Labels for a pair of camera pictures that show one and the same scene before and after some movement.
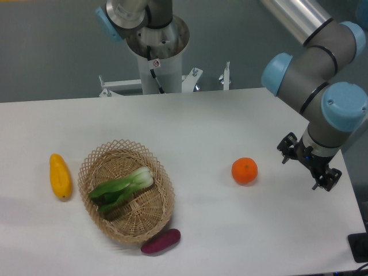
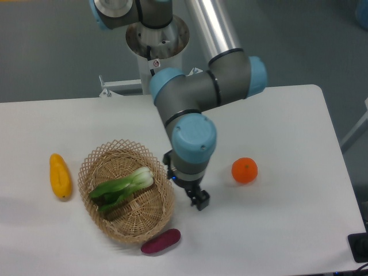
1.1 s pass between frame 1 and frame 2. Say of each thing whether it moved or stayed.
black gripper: moved
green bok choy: stayed
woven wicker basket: stayed
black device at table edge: stayed
